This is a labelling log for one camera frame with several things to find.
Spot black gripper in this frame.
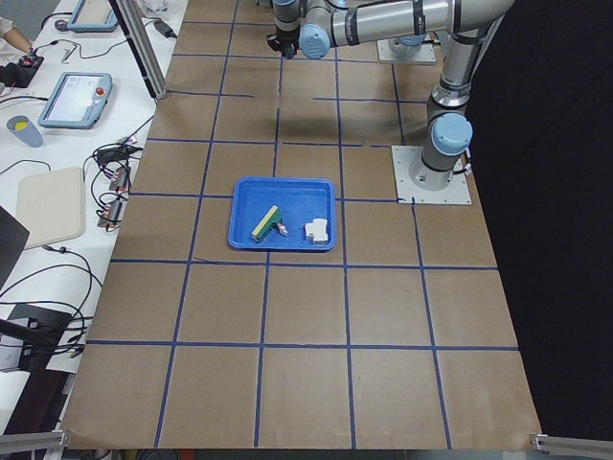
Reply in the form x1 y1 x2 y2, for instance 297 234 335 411
266 32 300 54

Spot black power adapter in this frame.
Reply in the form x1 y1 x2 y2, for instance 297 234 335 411
153 19 177 38

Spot blue plastic tray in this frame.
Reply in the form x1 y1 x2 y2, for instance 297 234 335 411
228 176 337 252

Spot green yellow terminal block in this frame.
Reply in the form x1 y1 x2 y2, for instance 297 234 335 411
251 205 285 242

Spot small white connector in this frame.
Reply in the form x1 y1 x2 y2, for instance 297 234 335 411
276 223 288 237

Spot white circuit breaker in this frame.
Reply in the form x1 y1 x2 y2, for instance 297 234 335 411
304 218 329 245

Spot blue teach pendant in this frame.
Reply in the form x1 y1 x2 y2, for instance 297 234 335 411
67 0 118 33
37 72 113 129

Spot grey blue cup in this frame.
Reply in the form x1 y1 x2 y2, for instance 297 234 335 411
6 115 44 148

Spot beige pad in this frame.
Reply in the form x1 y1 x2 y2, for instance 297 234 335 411
16 167 85 249

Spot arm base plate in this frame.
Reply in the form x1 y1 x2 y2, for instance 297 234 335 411
391 146 472 205
377 38 437 66

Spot aluminium frame post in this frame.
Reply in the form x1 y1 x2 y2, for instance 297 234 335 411
109 0 168 101

